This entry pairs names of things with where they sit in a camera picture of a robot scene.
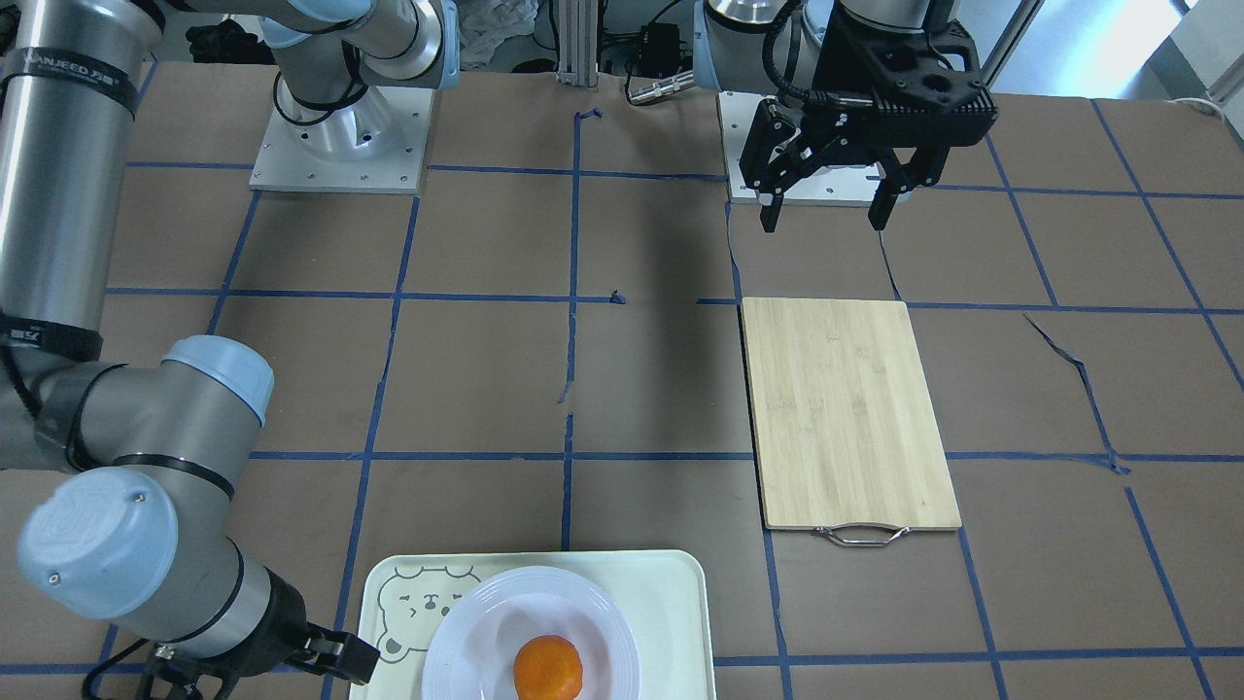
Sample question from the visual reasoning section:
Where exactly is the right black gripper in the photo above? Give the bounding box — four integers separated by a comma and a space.
136, 569, 381, 699

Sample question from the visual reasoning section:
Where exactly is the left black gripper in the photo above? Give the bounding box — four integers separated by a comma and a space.
739, 5, 999, 233

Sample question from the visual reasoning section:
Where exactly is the white round plate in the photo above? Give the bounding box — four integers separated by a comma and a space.
420, 566, 641, 699

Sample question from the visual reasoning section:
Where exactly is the orange fruit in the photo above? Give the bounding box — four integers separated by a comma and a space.
513, 635, 585, 699

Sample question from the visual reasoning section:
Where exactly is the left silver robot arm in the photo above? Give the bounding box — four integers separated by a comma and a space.
693, 1, 999, 233

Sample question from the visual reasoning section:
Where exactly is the cream bear tray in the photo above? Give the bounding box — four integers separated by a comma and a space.
350, 550, 715, 699

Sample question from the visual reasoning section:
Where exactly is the black power brick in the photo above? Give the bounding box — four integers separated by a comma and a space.
631, 21, 680, 77

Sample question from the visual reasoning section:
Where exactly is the bamboo cutting board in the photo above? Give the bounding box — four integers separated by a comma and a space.
741, 297, 962, 537

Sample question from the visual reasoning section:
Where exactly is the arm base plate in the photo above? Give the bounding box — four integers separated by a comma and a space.
717, 91, 911, 206
249, 83, 435, 195

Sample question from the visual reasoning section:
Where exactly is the silver cable connector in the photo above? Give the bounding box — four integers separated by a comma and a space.
624, 70, 695, 107

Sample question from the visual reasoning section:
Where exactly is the aluminium frame post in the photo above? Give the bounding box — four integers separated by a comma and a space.
550, 0, 601, 91

